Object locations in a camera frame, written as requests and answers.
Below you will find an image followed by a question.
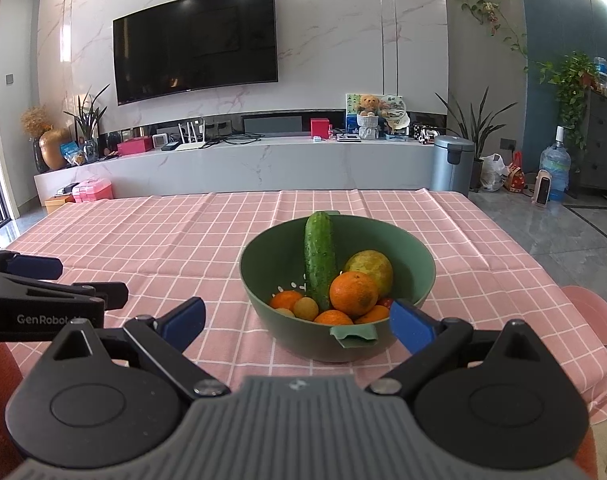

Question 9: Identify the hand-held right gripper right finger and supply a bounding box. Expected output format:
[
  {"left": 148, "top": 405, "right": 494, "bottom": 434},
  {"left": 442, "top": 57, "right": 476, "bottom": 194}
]
[{"left": 366, "top": 299, "right": 545, "bottom": 396}]

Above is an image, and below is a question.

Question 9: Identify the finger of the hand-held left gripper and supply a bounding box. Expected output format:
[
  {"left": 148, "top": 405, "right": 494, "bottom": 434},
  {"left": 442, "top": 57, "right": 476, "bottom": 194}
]
[
  {"left": 0, "top": 247, "right": 64, "bottom": 281},
  {"left": 71, "top": 282, "right": 130, "bottom": 311}
]

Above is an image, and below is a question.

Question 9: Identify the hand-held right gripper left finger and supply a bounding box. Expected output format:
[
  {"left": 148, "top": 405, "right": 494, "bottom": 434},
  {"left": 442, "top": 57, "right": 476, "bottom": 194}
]
[{"left": 51, "top": 296, "right": 230, "bottom": 397}]

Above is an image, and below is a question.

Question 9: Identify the orange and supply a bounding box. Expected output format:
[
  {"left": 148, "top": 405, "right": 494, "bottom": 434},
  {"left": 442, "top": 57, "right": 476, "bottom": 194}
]
[
  {"left": 329, "top": 271, "right": 379, "bottom": 317},
  {"left": 270, "top": 291, "right": 304, "bottom": 311},
  {"left": 354, "top": 305, "right": 391, "bottom": 325},
  {"left": 313, "top": 310, "right": 354, "bottom": 326}
]

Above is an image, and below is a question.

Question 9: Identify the green colander bowl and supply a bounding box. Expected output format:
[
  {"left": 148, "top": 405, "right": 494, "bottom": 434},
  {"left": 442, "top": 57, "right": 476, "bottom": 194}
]
[{"left": 240, "top": 211, "right": 437, "bottom": 364}]

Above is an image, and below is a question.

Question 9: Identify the wooden box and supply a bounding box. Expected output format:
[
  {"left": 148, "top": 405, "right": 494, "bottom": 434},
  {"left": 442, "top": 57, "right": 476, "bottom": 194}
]
[{"left": 44, "top": 193, "right": 76, "bottom": 215}]

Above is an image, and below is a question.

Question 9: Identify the yellow pear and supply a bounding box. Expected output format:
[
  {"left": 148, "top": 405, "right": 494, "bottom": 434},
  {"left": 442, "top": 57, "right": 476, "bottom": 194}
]
[{"left": 343, "top": 251, "right": 395, "bottom": 301}]

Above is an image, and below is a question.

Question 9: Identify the pink checked tablecloth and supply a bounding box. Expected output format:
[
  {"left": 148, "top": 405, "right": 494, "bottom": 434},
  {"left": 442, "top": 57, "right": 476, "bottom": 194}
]
[{"left": 4, "top": 188, "right": 607, "bottom": 417}]

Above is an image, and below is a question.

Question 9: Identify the pink storage box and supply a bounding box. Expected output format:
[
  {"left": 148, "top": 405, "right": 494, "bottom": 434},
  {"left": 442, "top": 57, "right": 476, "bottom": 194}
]
[{"left": 72, "top": 178, "right": 115, "bottom": 204}]

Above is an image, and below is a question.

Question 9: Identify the green cucumber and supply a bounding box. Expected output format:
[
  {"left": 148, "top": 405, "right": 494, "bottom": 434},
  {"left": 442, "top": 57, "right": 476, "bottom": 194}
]
[{"left": 304, "top": 211, "right": 339, "bottom": 311}]

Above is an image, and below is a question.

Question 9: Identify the brown round vase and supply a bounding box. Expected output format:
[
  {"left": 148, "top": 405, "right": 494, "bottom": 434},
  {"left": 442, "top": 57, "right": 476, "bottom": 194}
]
[{"left": 38, "top": 128, "right": 72, "bottom": 171}]

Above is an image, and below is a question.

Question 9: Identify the blue snack packet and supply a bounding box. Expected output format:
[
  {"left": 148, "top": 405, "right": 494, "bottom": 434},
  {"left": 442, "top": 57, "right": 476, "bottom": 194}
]
[{"left": 60, "top": 141, "right": 85, "bottom": 166}]

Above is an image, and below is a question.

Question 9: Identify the dried flower bunch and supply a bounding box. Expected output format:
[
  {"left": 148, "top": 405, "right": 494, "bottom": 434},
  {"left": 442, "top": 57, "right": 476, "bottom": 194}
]
[{"left": 21, "top": 105, "right": 52, "bottom": 139}]

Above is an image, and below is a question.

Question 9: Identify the magenta box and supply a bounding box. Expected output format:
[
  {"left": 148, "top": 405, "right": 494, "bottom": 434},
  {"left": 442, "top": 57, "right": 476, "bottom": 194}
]
[{"left": 117, "top": 136, "right": 155, "bottom": 157}]

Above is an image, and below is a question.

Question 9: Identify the long-leaf potted plant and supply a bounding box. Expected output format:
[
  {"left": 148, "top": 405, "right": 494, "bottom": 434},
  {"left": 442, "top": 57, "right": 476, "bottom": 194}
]
[{"left": 64, "top": 84, "right": 111, "bottom": 164}]

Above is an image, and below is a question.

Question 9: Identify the grey-blue trash can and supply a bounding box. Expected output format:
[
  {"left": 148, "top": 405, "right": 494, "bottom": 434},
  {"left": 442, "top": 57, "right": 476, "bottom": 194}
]
[{"left": 430, "top": 135, "right": 477, "bottom": 194}]

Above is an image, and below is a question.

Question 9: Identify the white router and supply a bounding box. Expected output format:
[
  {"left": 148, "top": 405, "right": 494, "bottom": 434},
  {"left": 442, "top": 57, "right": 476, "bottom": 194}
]
[{"left": 176, "top": 117, "right": 207, "bottom": 152}]

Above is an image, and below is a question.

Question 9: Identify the white plastic bag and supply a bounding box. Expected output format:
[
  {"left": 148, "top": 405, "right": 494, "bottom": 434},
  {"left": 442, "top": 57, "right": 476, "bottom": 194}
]
[{"left": 481, "top": 153, "right": 509, "bottom": 193}]

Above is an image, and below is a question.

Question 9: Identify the marble television console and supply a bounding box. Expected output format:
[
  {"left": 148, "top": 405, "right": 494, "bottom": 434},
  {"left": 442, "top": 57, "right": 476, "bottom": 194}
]
[{"left": 34, "top": 108, "right": 452, "bottom": 207}]

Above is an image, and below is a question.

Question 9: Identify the red gift bag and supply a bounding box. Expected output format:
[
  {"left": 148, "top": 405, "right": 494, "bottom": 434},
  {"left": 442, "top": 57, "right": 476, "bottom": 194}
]
[{"left": 503, "top": 152, "right": 527, "bottom": 194}]

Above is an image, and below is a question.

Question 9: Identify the small white heater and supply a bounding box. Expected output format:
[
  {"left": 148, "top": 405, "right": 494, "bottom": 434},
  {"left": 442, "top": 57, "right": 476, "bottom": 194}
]
[{"left": 532, "top": 170, "right": 555, "bottom": 206}]

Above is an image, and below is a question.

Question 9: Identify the tall spiky potted plant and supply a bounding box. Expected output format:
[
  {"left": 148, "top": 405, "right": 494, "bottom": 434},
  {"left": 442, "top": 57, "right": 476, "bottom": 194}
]
[{"left": 435, "top": 87, "right": 519, "bottom": 191}]

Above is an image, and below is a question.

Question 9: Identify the blue water bottle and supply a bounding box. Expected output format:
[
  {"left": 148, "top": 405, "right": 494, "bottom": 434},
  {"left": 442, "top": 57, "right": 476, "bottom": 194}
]
[{"left": 539, "top": 127, "right": 572, "bottom": 202}]

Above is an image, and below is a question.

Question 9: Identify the grey soundbar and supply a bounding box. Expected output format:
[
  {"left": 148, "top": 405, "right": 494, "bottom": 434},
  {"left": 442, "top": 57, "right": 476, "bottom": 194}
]
[{"left": 242, "top": 115, "right": 304, "bottom": 135}]

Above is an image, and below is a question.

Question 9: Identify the teddy bear bouquet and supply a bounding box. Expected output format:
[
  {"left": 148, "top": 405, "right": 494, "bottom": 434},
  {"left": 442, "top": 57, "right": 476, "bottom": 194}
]
[{"left": 357, "top": 95, "right": 382, "bottom": 140}]

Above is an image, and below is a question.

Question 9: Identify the black television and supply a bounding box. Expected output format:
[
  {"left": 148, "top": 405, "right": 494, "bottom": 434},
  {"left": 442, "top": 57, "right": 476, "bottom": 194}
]
[{"left": 112, "top": 0, "right": 279, "bottom": 106}]

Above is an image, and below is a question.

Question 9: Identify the grey cabinet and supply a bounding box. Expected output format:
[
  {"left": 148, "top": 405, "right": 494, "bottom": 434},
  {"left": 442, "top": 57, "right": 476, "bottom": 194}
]
[{"left": 581, "top": 90, "right": 607, "bottom": 194}]

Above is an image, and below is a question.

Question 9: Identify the leafy pothos plant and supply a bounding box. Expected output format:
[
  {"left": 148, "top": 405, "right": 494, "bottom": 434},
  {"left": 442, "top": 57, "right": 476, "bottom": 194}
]
[{"left": 536, "top": 52, "right": 602, "bottom": 152}]

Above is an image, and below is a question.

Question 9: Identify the hanging vine plant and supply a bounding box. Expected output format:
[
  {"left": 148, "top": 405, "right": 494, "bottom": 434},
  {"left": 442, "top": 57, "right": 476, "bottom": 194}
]
[{"left": 456, "top": 0, "right": 529, "bottom": 72}]

